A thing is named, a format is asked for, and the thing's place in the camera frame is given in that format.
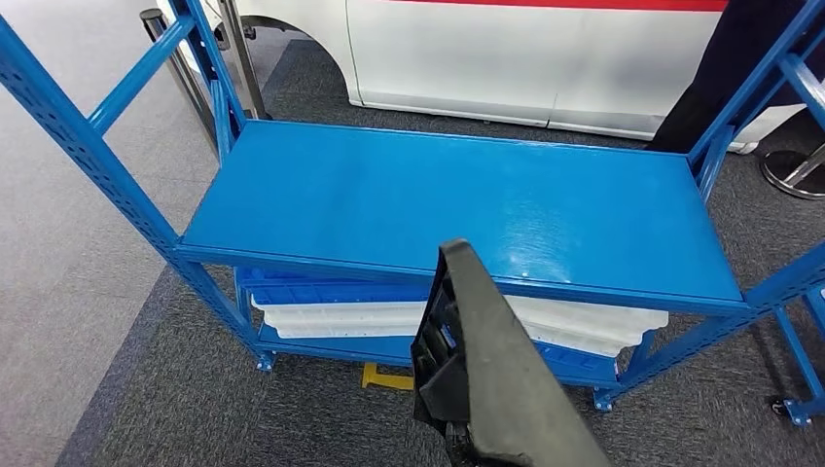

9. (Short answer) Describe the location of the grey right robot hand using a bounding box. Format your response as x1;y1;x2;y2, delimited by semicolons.
445;421;482;467

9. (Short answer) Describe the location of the black plastic plate bracket part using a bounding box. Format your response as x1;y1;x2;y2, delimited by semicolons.
411;238;614;467

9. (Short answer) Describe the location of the large blue metal shelf rack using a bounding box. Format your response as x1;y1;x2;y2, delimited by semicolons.
0;0;825;427

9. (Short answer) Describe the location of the blue wheeled shelf cart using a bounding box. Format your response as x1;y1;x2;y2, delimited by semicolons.
770;283;825;428

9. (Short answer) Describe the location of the blue plastic crate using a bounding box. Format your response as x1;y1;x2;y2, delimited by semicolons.
234;267;433;305
534;341;620;381

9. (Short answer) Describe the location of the white plastic crate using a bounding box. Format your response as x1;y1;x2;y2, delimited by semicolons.
524;322;646;359
509;295;670;337
264;322;423;341
251;296;430;330

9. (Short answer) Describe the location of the white vehicle with red stripe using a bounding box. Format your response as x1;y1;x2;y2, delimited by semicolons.
158;0;825;155

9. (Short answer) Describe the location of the silver metal pole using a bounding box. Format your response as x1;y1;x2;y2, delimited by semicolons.
215;0;270;122

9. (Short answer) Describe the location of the person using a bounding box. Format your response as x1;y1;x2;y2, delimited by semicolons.
646;0;825;155

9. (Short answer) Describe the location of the black-topped stanchion post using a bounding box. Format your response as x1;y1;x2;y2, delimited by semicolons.
139;8;221;160

